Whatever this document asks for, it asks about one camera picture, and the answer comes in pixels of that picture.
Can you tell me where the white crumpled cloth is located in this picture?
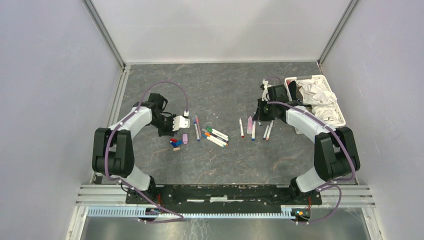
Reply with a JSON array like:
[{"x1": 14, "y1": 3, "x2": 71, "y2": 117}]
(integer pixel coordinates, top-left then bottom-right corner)
[{"x1": 296, "y1": 77, "x2": 340, "y2": 125}]

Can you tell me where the white marker orange tip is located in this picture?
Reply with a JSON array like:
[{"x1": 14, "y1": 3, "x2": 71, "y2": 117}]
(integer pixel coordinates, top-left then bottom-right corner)
[{"x1": 202, "y1": 132, "x2": 227, "y2": 148}]

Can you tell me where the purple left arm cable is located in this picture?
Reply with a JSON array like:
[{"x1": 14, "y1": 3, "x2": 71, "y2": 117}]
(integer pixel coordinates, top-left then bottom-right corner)
[{"x1": 104, "y1": 81, "x2": 190, "y2": 223}]

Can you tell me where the black printed t-shirt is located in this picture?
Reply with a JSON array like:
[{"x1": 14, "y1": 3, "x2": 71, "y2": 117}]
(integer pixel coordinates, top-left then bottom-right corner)
[{"x1": 287, "y1": 80, "x2": 303, "y2": 102}]

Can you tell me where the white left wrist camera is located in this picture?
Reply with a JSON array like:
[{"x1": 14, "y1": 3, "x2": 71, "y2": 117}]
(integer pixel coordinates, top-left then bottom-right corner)
[{"x1": 172, "y1": 111, "x2": 191, "y2": 131}]

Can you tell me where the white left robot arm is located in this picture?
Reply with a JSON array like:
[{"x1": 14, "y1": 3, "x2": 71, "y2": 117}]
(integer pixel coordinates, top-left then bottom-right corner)
[{"x1": 91, "y1": 93, "x2": 176, "y2": 204}]

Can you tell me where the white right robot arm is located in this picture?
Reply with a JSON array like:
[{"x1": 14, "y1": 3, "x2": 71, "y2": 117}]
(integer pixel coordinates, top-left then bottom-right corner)
[{"x1": 253, "y1": 82, "x2": 361, "y2": 204}]

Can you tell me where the white marker red tip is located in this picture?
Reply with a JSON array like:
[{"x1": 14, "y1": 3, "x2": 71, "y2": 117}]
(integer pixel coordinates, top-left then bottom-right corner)
[{"x1": 238, "y1": 118, "x2": 245, "y2": 138}]

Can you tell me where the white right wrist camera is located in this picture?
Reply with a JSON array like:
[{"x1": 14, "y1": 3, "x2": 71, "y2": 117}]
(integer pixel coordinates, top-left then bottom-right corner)
[{"x1": 260, "y1": 79, "x2": 272, "y2": 102}]

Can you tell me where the white perforated plastic basket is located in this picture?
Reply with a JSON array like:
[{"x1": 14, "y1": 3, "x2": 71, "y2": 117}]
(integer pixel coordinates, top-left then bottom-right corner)
[{"x1": 284, "y1": 74, "x2": 346, "y2": 127}]

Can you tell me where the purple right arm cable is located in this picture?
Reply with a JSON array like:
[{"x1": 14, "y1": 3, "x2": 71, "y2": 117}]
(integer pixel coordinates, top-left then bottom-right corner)
[{"x1": 264, "y1": 76, "x2": 357, "y2": 225}]

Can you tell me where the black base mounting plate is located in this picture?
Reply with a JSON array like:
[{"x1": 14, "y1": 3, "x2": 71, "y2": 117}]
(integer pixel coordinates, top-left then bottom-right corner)
[{"x1": 125, "y1": 184, "x2": 323, "y2": 215}]

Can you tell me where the grey slotted cable duct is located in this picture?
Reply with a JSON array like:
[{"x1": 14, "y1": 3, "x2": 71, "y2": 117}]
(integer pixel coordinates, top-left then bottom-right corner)
[{"x1": 86, "y1": 206, "x2": 294, "y2": 220}]

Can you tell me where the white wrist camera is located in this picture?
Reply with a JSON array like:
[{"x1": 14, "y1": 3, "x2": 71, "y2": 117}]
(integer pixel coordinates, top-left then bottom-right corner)
[
  {"x1": 172, "y1": 111, "x2": 191, "y2": 131},
  {"x1": 260, "y1": 79, "x2": 272, "y2": 102}
]

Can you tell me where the white acrylic marker peach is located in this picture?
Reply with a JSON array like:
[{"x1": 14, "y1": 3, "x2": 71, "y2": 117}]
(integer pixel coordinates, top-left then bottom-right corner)
[{"x1": 265, "y1": 120, "x2": 274, "y2": 141}]

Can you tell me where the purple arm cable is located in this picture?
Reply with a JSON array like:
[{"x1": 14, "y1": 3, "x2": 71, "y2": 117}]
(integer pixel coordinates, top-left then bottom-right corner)
[
  {"x1": 264, "y1": 76, "x2": 357, "y2": 225},
  {"x1": 104, "y1": 81, "x2": 190, "y2": 223}
]

